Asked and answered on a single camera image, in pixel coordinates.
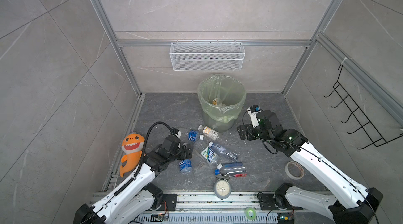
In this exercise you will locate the small blue label bottle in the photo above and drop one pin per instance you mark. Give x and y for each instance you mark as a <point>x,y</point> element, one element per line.
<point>185,166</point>

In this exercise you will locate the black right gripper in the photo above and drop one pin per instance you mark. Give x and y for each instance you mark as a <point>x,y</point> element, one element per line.
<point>242,132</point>

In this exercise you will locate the white wire mesh basket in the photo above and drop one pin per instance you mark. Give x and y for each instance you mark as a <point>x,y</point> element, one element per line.
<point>208,56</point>

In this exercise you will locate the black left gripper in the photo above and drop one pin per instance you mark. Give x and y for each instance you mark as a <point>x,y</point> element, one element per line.
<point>184,154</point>

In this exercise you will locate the clear blue tinted bottle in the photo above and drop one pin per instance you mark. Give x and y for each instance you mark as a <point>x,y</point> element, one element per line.
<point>223,152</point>

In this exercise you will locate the crushed blue label bottle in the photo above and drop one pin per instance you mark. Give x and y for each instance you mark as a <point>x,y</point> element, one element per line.
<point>189,135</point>

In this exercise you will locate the green blue label bottle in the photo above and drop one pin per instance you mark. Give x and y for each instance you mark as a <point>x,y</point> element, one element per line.
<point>204,152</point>

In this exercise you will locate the green lined trash bin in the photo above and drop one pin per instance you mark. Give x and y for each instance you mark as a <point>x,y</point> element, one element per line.
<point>221,98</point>

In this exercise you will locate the orange label white cap bottle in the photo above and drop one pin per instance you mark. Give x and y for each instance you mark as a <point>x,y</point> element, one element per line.
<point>208,132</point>

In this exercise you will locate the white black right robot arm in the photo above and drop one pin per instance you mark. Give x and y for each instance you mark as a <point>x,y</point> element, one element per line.
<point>349,202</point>

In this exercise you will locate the round analog clock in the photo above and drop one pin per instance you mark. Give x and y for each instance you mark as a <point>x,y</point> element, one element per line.
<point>222,189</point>

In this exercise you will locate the blue cap red bottle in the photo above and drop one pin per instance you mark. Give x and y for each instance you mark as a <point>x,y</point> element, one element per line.
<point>230,170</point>

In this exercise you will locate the orange shark plush toy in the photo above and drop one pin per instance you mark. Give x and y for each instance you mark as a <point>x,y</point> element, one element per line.
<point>132,146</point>

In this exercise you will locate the green tape roll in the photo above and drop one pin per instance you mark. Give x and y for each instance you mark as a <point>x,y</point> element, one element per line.
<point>250,213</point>

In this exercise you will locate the beige masking tape roll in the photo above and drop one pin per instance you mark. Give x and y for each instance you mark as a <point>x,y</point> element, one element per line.
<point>294,170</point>

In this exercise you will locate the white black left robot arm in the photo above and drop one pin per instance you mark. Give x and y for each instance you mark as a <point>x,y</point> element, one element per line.
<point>136,193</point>

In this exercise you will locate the black wire hook rack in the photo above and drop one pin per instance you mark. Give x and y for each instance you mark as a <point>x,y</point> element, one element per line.
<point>365,125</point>

